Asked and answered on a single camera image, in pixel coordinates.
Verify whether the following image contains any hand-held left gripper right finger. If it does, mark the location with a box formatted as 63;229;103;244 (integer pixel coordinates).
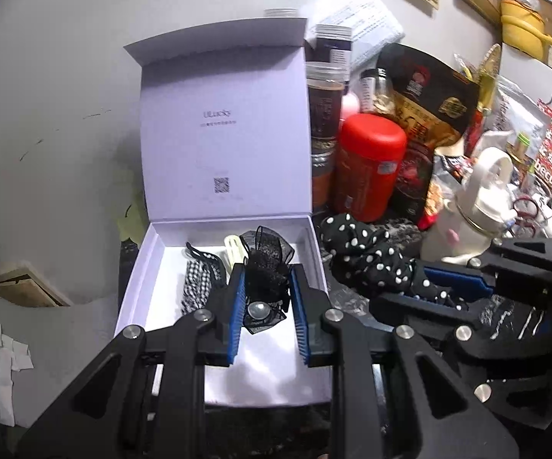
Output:
290;264;520;459

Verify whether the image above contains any clear plastic bag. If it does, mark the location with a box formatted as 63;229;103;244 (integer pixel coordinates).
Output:
490;75;550;155

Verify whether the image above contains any black snack bag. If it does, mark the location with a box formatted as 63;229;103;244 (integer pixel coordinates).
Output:
375;42;481;217

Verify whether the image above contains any small black-lid glass jar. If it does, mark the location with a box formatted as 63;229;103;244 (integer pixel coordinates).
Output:
359;68;395;116

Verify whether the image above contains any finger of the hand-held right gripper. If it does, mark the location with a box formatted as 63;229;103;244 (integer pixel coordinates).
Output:
423;238;552;300
368;293;478;351

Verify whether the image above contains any nut snack packet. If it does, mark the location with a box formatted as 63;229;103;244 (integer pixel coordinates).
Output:
418;153;474;229

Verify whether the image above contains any light green soft object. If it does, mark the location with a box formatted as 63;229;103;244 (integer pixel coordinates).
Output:
115;190;149;246

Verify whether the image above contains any dark blue white-lid jar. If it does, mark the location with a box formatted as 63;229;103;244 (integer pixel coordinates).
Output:
313;24;354;65

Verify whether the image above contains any short dark spice jar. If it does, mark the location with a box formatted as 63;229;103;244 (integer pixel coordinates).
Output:
309;141;340;212

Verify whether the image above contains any printed paper leaflet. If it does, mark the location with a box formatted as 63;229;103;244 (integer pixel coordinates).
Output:
304;0;407;67

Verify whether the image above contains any black polka dot hair bow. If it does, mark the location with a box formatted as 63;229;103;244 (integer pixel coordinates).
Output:
318;212;469;313

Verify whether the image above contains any black mesh bow hair clip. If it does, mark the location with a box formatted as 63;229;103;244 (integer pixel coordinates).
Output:
237;226;297;335

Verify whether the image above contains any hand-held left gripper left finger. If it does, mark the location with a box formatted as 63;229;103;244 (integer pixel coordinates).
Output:
18;264;247;459

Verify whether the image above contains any wooden frame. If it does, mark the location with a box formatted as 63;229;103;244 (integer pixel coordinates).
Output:
0;260;72;308

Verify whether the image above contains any white handled water bottle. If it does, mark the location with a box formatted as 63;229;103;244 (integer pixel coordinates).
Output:
420;146;516;265

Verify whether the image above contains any tall dark clear-lid jar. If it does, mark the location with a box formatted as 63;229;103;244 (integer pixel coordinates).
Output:
305;61;352;143

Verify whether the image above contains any pale yellow hair clip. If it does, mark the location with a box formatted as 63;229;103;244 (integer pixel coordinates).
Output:
222;233;249;277

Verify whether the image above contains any black white checkered hair clip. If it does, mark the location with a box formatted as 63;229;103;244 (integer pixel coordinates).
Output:
179;249;227;317

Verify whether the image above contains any red lidded canister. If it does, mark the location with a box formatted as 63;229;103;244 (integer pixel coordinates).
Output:
330;113;409;224

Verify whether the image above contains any gold foil packet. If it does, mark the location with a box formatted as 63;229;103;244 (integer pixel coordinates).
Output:
476;43;502;112

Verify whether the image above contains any yellow pot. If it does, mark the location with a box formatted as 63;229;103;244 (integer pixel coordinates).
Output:
500;0;552;62

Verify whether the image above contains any white hinged-lid gift box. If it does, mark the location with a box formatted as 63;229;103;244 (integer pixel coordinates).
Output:
114;16;333;408

